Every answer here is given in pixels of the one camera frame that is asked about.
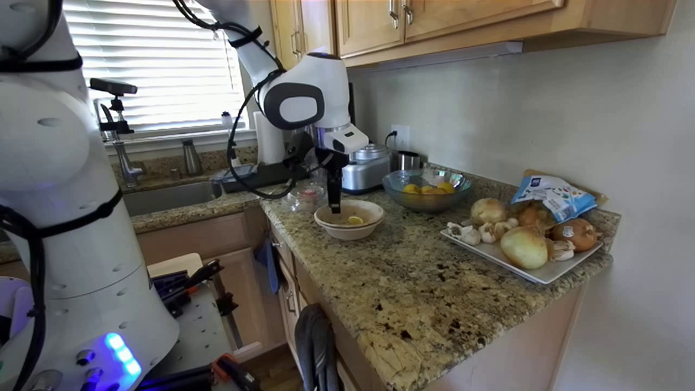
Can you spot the silver food processor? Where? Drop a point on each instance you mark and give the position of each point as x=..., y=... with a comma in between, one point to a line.
x=365, y=171

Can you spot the white window blinds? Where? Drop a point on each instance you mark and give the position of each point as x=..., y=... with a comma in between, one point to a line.
x=186, y=76

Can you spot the glass lid red knob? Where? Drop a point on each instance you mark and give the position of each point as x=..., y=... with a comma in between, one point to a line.
x=307, y=199

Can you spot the steel cup behind processor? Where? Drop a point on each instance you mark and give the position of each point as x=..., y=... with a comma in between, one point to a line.
x=408, y=159

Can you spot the dark towel on drawer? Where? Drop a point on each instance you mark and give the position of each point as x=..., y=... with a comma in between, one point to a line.
x=315, y=350

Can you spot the wooden upper cabinets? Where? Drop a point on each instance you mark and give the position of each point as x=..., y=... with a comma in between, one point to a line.
x=384, y=31

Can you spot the kitchen sink faucet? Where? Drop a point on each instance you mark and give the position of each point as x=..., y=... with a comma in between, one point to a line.
x=189, y=159

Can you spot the beige speckled bowl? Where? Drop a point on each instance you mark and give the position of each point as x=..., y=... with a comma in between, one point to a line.
x=354, y=213
x=347, y=233

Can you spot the blue white snack bag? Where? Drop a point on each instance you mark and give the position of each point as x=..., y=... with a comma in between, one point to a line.
x=560, y=197

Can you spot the black camera on stand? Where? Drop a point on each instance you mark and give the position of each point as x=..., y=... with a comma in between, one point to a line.
x=114, y=123

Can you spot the wooden lower cabinets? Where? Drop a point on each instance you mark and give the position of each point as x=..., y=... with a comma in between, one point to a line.
x=409, y=309

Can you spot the white rectangular vegetable plate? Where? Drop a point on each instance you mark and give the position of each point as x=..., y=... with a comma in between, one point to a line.
x=480, y=239

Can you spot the yellow onion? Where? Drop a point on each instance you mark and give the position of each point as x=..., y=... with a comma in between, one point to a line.
x=525, y=248

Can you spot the glass fruit bowl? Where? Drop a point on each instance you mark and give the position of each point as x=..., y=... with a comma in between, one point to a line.
x=427, y=189

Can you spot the wooden cabinets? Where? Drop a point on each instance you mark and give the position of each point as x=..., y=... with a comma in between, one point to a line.
x=384, y=31
x=409, y=309

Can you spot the white wall outlet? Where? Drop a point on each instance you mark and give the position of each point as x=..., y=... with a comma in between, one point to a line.
x=401, y=138

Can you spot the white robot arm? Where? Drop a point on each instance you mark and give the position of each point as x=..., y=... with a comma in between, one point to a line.
x=97, y=322

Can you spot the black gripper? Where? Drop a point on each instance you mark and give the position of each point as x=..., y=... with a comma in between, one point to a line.
x=334, y=163

